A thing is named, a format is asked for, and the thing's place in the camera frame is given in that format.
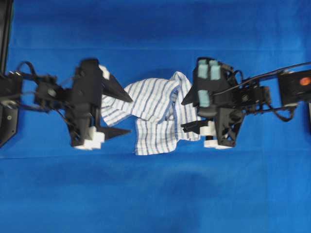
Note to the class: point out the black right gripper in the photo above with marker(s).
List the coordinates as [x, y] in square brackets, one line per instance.
[220, 123]

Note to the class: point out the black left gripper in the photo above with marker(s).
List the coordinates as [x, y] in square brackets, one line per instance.
[84, 102]

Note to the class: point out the blue striped white towel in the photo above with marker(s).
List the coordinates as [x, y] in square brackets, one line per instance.
[157, 105]

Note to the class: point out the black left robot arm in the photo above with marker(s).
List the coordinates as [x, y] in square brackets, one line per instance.
[24, 89]

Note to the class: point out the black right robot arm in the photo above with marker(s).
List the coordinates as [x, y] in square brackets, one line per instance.
[278, 91]

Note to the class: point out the blue table cloth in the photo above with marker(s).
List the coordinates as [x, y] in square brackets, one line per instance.
[263, 185]

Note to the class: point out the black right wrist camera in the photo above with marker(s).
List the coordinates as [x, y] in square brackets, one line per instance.
[206, 81]

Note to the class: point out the black frame post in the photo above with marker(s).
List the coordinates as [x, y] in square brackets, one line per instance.
[6, 15]

